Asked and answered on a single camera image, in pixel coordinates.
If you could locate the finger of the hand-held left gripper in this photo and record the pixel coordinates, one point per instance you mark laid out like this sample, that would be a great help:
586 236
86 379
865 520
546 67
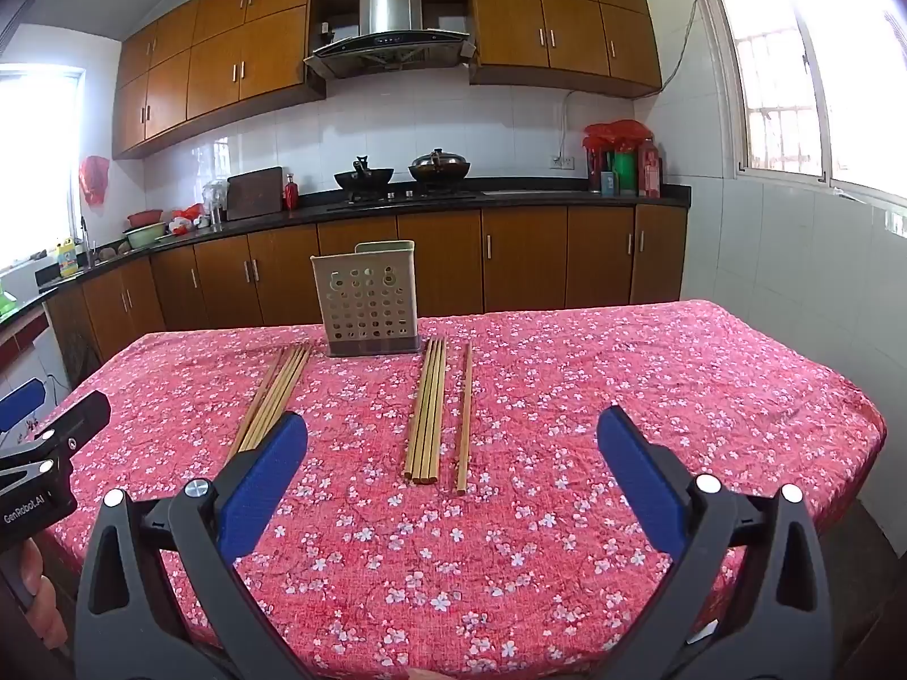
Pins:
21 404
74 421

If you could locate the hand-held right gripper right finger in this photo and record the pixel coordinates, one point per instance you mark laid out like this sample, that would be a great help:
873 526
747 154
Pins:
638 471

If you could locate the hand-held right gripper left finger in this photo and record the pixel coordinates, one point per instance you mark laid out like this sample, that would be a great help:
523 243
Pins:
263 482

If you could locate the beige perforated utensil holder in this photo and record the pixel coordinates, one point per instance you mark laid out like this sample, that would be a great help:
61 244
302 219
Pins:
365 304

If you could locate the person's left hand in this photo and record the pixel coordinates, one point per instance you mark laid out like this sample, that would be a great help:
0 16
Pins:
39 581

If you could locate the green plastic item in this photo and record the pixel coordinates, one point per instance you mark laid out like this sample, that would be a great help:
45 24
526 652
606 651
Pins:
6 301

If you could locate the red floral tablecloth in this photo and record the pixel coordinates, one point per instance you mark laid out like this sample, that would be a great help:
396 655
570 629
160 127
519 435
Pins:
567 382

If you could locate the yellow dish soap bottle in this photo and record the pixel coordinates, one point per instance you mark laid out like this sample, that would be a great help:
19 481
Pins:
68 261

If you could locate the metal faucet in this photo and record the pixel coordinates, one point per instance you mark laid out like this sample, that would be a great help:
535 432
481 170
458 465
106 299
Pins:
88 241

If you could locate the green basin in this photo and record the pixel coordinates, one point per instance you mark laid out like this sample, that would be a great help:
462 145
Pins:
145 235

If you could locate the red basin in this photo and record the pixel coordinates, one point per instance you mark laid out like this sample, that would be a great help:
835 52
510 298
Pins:
145 217

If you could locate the red hanging plastic bag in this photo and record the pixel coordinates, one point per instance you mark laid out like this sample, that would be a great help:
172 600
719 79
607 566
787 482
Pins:
94 180

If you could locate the small bright window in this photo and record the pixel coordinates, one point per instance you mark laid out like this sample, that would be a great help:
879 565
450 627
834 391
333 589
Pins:
35 163

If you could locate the wooden base cabinets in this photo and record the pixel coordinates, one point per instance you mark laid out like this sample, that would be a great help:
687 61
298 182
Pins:
524 255

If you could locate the clear glass jar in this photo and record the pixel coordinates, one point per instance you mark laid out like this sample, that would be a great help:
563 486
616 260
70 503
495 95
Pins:
214 202

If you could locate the dark wooden cutting board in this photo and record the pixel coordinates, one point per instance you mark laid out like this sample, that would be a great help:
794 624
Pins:
254 193

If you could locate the small red bottle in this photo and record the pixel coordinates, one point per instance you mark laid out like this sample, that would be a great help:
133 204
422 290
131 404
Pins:
291 193

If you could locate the small blue box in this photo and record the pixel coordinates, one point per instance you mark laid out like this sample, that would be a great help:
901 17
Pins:
609 183

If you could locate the black kitchen countertop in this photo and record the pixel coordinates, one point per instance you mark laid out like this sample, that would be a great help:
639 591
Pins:
538 195

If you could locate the green container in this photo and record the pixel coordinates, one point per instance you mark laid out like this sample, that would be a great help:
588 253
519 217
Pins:
625 173

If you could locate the black open wok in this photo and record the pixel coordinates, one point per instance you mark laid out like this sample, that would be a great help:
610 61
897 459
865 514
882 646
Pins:
364 180

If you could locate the black gas stove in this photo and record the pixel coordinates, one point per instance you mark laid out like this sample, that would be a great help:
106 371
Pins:
407 197

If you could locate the red crumpled plastic bag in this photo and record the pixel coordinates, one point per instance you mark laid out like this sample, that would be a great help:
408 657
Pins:
616 133

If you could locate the black wok with lid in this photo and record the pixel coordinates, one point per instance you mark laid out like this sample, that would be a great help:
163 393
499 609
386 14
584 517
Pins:
439 168

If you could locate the large sliding window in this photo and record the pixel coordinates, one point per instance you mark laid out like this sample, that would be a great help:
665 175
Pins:
815 64

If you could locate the steel range hood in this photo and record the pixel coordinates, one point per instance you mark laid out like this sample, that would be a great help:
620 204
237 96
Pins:
390 21

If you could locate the white wall socket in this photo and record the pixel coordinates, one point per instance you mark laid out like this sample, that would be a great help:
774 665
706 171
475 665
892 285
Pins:
562 161

